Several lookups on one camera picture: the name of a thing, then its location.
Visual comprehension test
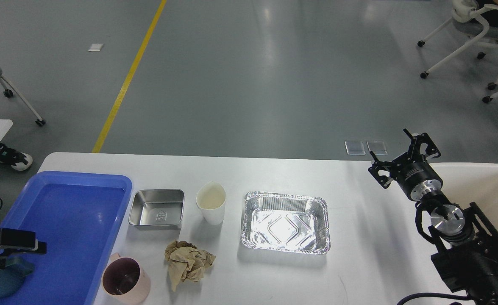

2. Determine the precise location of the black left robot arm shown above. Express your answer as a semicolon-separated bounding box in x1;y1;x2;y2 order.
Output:
0;228;47;270

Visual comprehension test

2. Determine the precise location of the aluminium foil tray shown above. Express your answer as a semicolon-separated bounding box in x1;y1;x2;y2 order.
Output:
240;191;331;255

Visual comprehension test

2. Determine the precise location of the blue plastic tray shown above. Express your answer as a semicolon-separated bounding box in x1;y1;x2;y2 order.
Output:
0;171;132;305

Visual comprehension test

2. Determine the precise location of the pink mug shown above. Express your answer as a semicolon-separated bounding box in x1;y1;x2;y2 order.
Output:
101;253;151;305

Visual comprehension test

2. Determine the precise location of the white paper on floor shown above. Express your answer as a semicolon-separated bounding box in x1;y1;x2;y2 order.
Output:
88;43;104;52

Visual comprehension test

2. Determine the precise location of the white plastic bin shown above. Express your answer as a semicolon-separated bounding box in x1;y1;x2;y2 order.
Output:
431;163;498;230

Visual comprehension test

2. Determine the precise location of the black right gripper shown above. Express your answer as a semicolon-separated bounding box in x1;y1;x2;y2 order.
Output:
368;129;443;201

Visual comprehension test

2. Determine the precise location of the stainless steel rectangular container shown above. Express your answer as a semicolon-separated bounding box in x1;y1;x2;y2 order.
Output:
128;189;184;230

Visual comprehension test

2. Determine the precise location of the white office chair right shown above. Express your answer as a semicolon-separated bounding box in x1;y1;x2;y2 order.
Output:
417;0;498;79

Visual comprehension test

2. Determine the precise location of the floor socket plate right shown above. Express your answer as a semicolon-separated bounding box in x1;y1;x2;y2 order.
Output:
366;141;388;155

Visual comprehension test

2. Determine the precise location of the floor socket plate left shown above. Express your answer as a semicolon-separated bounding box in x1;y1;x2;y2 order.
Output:
345;140;366;156

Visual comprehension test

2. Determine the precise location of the crumpled brown paper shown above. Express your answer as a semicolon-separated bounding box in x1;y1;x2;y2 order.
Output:
165;241;216;292

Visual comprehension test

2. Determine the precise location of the dark blue mug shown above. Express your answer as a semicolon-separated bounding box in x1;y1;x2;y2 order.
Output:
0;256;34;298

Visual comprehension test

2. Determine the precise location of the floor socket plate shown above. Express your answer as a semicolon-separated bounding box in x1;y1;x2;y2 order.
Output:
345;140;366;156
366;141;388;155

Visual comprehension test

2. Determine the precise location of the white paper cup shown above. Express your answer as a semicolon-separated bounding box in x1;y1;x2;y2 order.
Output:
196;181;227;225

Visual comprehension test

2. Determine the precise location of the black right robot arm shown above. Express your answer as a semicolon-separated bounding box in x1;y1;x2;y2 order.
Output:
368;129;498;305

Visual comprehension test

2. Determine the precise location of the black white sneaker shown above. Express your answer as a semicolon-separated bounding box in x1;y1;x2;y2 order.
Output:
0;143;33;172

